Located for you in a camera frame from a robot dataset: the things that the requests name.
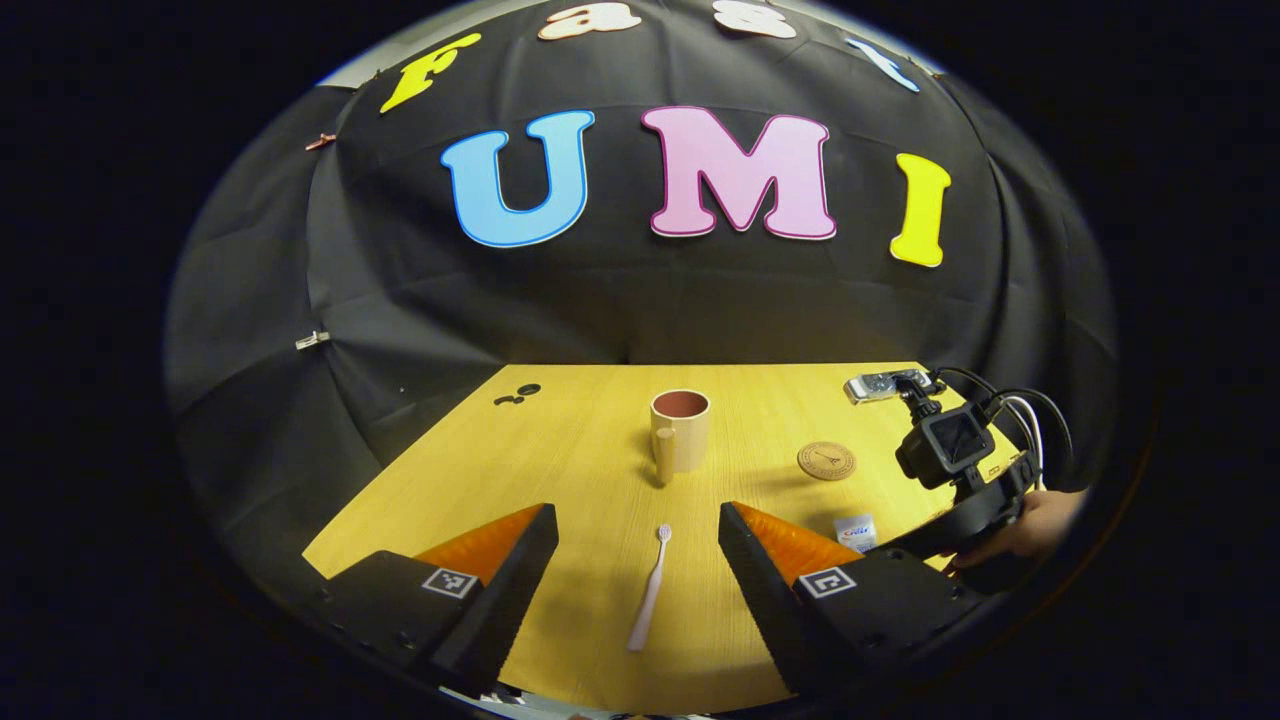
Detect pale pink toothbrush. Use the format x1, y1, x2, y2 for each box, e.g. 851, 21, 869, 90
627, 524, 673, 653

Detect white toothpaste tube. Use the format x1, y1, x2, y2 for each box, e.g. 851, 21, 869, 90
833, 513, 879, 554

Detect black cable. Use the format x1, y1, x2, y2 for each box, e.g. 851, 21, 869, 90
933, 366, 1077, 491

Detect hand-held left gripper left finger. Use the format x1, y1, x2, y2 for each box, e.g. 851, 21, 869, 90
318, 503, 559, 698

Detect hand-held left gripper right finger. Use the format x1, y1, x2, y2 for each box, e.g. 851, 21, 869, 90
718, 501, 986, 698

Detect white cable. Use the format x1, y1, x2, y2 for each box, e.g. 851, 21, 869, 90
998, 394, 1047, 491

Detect black backdrop cloth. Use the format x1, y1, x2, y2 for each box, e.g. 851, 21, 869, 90
165, 0, 1119, 601

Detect beige cup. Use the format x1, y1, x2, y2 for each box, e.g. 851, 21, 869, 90
650, 389, 712, 487

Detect round cork coaster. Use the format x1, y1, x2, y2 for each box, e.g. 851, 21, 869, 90
797, 441, 857, 482

